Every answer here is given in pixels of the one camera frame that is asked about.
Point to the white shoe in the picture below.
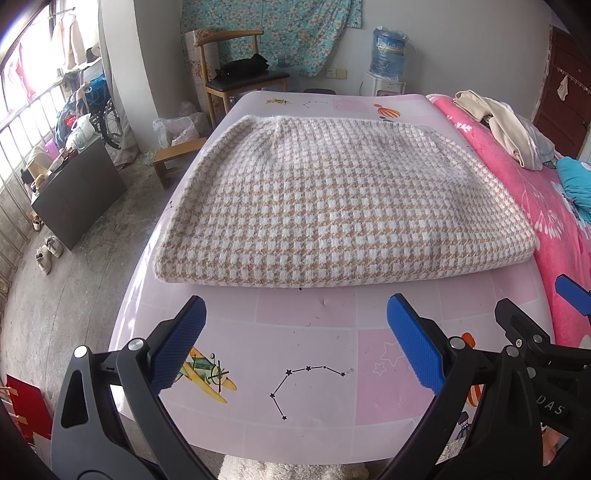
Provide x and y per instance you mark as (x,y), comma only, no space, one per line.
(44,261)
(54,245)

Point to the white plastic bag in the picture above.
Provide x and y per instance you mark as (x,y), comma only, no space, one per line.
(178,127)

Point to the beige clothes pile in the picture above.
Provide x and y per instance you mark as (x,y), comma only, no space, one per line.
(494,120)

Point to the pink floral blanket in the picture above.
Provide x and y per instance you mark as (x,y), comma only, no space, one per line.
(531,207)

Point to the folded wheelchair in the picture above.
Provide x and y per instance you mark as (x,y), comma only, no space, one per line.
(108,120)

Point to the beige houndstooth knit coat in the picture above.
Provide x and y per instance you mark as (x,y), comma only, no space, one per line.
(346,207)

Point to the dark red door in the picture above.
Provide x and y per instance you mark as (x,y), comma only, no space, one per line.
(563,115)

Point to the black bag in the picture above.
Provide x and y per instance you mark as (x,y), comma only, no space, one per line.
(242,67)

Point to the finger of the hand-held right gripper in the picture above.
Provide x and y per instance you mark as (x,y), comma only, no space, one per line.
(521,325)
(575,293)

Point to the white hanging garment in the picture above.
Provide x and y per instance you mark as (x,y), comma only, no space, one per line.
(69,41)

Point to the pink hanging garment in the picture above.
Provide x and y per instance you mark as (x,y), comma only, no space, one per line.
(21,74)

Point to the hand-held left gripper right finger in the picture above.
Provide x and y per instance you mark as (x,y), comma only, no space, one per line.
(415,346)

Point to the pile of clothes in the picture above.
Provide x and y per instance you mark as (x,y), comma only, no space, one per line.
(74,120)

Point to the dark low cabinet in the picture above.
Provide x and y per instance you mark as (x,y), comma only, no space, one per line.
(78,194)

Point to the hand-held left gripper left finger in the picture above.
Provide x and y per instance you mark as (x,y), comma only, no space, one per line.
(178,346)

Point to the small wooden stool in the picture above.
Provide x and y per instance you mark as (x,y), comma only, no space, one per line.
(178,154)

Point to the wooden chair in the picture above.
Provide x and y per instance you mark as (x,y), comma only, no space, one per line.
(240,85)

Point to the teal floral cloth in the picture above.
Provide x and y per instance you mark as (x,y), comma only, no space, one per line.
(277,27)

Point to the light grey cloth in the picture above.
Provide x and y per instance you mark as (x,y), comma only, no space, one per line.
(545,143)

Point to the white fluffy rug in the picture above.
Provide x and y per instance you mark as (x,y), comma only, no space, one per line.
(300,468)

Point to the white wall socket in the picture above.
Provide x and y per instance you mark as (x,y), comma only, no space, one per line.
(336,73)

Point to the white water dispenser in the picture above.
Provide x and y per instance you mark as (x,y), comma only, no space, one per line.
(381,85)

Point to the red folder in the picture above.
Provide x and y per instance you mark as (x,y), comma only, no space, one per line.
(27,406)

